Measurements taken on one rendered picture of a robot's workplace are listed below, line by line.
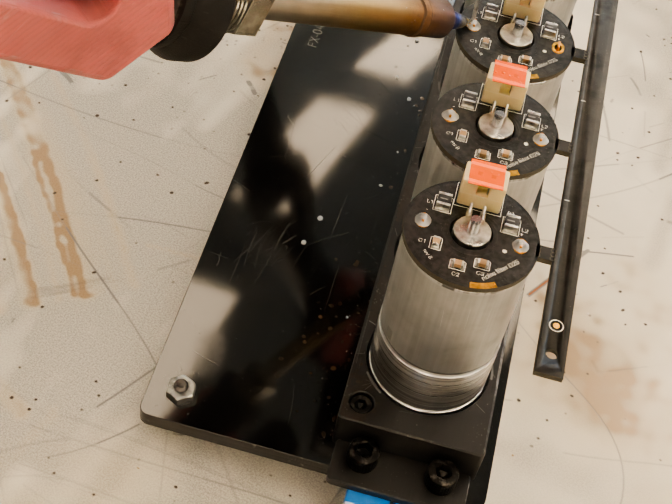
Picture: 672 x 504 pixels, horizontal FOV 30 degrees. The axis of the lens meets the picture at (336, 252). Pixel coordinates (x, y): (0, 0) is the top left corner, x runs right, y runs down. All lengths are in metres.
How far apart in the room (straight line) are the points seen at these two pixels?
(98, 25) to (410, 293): 0.08
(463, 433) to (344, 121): 0.10
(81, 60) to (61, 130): 0.13
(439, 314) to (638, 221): 0.11
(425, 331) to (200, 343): 0.06
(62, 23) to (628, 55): 0.22
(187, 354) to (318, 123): 0.08
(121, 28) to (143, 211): 0.12
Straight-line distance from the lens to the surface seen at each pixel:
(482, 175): 0.23
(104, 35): 0.19
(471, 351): 0.24
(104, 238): 0.30
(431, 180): 0.25
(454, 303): 0.22
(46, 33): 0.18
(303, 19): 0.23
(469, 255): 0.22
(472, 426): 0.25
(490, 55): 0.26
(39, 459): 0.26
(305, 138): 0.31
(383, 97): 0.32
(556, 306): 0.22
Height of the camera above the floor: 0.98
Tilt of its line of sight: 50 degrees down
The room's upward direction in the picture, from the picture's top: 12 degrees clockwise
